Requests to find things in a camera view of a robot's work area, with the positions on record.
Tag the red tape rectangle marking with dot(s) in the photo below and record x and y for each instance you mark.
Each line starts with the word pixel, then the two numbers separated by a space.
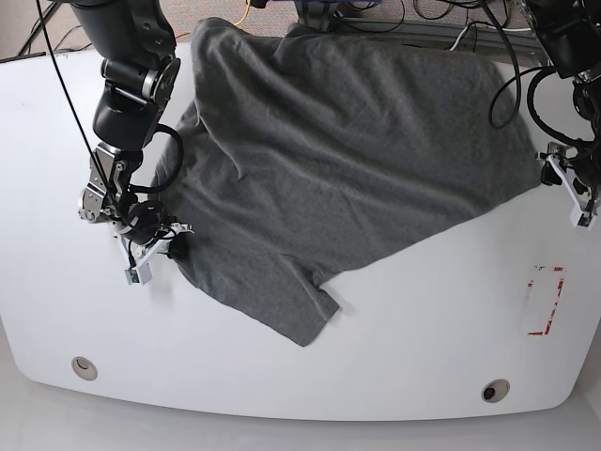
pixel 542 298

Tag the right table cable grommet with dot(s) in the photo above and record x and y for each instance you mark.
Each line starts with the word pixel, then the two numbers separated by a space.
pixel 495 391

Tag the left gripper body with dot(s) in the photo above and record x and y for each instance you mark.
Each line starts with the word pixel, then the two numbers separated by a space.
pixel 582 186

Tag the left table cable grommet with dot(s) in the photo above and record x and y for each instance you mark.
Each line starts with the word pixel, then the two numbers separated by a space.
pixel 84 368

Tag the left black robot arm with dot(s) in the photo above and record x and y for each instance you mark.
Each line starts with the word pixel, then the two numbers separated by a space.
pixel 569 34

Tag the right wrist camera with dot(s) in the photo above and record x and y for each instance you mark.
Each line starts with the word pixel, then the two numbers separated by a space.
pixel 139 274

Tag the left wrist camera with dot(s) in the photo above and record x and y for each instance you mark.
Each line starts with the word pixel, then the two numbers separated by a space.
pixel 582 218

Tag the aluminium frame stand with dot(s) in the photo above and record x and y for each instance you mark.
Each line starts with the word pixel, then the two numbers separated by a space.
pixel 461 25

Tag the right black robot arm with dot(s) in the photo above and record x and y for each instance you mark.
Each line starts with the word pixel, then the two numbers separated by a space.
pixel 139 69

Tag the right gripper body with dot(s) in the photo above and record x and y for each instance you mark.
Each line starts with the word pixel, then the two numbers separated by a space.
pixel 148 229

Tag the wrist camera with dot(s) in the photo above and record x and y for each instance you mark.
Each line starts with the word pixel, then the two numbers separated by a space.
pixel 582 218
pixel 139 274

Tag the table cable grommet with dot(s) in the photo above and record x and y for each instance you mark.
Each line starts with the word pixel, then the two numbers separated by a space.
pixel 84 368
pixel 495 391

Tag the grey t-shirt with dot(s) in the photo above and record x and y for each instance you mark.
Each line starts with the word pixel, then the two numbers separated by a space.
pixel 312 154

